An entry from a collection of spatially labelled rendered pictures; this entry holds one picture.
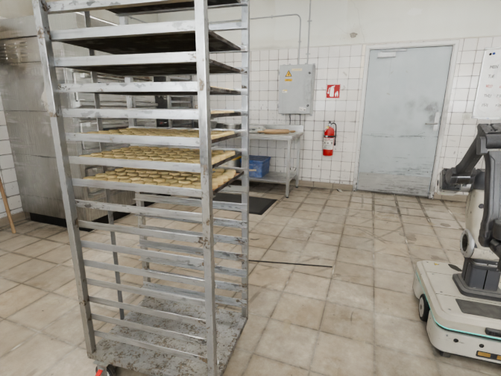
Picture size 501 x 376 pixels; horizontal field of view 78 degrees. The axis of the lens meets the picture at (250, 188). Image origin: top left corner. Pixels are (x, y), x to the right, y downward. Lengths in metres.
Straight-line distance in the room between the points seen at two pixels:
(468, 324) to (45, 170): 3.64
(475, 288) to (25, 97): 3.91
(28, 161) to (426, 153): 4.90
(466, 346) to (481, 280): 0.37
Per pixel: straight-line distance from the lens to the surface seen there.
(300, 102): 4.77
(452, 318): 1.95
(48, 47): 1.40
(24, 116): 3.83
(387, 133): 4.92
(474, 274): 2.13
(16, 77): 3.86
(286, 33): 5.14
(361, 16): 5.01
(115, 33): 1.24
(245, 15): 1.49
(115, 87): 1.23
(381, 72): 4.92
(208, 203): 1.07
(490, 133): 1.53
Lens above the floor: 1.26
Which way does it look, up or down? 15 degrees down
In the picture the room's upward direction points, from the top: straight up
